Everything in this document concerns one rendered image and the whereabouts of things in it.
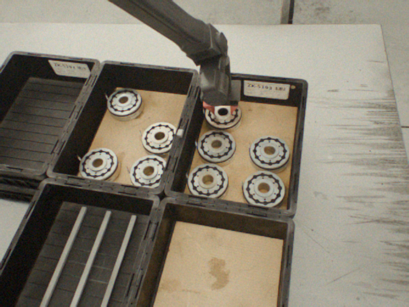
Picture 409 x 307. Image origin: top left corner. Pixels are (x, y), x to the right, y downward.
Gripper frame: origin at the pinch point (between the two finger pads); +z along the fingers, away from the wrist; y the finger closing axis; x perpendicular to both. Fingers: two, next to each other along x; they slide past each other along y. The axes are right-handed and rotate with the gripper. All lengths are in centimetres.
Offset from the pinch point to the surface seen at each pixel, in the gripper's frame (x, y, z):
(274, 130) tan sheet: -3.0, 14.6, 4.3
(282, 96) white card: 5.9, 16.5, 0.5
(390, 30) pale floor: 134, 89, 90
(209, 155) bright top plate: -13.9, -2.6, 0.9
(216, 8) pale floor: 159, -22, 89
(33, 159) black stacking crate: -16, -52, 3
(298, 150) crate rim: -15.7, 19.6, -5.8
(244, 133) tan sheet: -4.4, 6.3, 4.2
